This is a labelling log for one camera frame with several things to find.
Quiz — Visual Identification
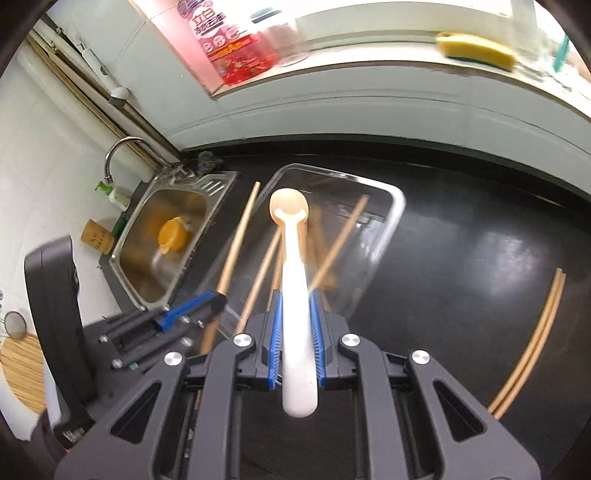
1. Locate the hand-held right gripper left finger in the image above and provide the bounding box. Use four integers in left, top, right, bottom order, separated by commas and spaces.
55, 291, 284, 480

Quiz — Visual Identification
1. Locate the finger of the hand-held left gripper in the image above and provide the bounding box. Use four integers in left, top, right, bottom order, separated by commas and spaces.
99, 291, 228, 344
111, 323, 208, 372

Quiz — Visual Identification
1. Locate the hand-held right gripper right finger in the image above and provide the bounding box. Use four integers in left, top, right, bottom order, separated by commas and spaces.
309, 291, 539, 480

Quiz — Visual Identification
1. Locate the white handled wooden spoon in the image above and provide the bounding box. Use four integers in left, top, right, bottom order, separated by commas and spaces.
269, 188, 319, 417

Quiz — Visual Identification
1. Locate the wooden chopstick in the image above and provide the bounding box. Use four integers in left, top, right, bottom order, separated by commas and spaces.
198, 181, 262, 358
494, 271, 567, 422
308, 195, 370, 289
310, 205, 337, 291
241, 232, 282, 326
487, 268, 563, 416
270, 251, 284, 294

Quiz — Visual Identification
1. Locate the clear plastic container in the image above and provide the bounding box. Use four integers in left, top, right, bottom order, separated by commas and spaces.
222, 162, 407, 343

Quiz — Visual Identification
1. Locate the small metal strainer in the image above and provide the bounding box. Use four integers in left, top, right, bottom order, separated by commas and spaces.
1, 310, 27, 339

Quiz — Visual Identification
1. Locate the stainless steel sink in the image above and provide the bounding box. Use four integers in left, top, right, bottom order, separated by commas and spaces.
110, 171, 238, 311

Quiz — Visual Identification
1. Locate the yellow cup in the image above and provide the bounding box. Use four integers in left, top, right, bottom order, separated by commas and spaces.
157, 217, 195, 256

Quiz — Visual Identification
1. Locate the bamboo cup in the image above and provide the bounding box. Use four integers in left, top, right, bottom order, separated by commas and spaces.
81, 219, 117, 256

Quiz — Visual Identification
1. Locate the round bamboo mat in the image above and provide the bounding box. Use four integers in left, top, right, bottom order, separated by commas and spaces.
0, 332, 50, 415

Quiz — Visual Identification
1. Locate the white soap dispenser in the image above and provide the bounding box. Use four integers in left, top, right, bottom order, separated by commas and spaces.
95, 181, 133, 212

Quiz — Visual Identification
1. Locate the steel wool scrubber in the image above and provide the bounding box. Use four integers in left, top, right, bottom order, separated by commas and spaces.
196, 150, 225, 175

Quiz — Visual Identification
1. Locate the metal faucet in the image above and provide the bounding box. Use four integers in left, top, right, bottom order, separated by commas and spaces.
104, 136, 195, 186

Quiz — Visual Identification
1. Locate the red detergent bottle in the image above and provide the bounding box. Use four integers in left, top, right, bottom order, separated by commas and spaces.
159, 0, 281, 87

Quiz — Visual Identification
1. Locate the clear jar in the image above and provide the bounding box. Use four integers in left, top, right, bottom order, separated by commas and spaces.
252, 9, 311, 66

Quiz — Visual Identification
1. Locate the yellow sponge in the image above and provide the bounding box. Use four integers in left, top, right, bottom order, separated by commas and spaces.
436, 31, 518, 72

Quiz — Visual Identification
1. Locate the teal brush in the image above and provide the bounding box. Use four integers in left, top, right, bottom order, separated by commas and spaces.
553, 34, 572, 73

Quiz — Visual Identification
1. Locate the brown wall pipe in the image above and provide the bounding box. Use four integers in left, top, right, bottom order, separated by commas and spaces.
27, 34, 182, 168

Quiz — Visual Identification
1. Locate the white handled brush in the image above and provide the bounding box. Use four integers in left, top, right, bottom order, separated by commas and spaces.
76, 41, 133, 110

